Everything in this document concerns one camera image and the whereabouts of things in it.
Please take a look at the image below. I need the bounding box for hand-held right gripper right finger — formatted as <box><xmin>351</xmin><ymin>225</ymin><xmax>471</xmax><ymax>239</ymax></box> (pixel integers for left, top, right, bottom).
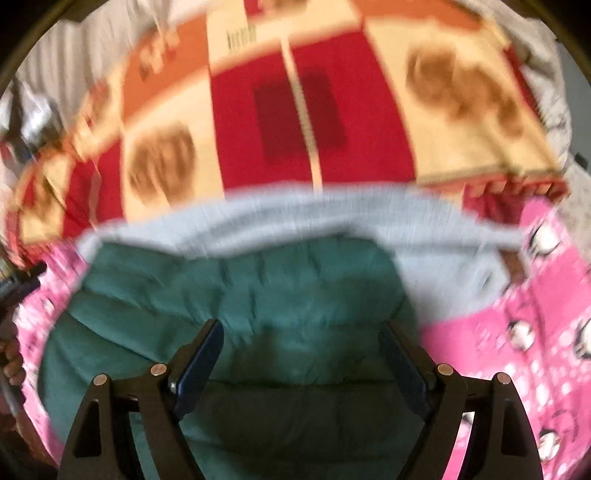
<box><xmin>379</xmin><ymin>320</ymin><xmax>543</xmax><ymax>480</ymax></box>

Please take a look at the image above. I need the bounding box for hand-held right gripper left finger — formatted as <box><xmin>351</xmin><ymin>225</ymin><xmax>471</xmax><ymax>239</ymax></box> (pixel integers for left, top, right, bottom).
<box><xmin>58</xmin><ymin>318</ymin><xmax>225</xmax><ymax>480</ymax></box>

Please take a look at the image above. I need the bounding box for green puffer jacket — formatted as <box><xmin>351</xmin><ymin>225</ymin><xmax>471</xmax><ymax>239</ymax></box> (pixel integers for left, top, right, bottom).
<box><xmin>37</xmin><ymin>233</ymin><xmax>428</xmax><ymax>480</ymax></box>

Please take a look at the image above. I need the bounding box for person's left hand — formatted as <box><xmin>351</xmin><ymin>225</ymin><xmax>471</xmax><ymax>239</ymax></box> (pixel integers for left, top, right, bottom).
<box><xmin>0</xmin><ymin>318</ymin><xmax>25</xmax><ymax>389</ymax></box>

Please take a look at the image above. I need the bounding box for light grey garment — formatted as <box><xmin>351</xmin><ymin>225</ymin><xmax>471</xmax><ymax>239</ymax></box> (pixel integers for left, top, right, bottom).
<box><xmin>76</xmin><ymin>182</ymin><xmax>529</xmax><ymax>319</ymax></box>

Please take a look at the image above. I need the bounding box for pink penguin print blanket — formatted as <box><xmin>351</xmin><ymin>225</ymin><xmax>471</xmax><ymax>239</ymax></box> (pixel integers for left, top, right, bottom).
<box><xmin>11</xmin><ymin>198</ymin><xmax>591</xmax><ymax>480</ymax></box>

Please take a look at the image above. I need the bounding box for shiny grey wrapping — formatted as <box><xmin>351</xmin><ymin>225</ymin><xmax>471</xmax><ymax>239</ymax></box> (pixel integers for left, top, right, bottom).
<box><xmin>0</xmin><ymin>76</ymin><xmax>63</xmax><ymax>160</ymax></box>

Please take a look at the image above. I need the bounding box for red orange checkered blanket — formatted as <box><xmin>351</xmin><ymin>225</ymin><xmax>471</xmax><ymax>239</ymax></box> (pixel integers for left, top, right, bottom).
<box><xmin>9</xmin><ymin>0</ymin><xmax>571</xmax><ymax>245</ymax></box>

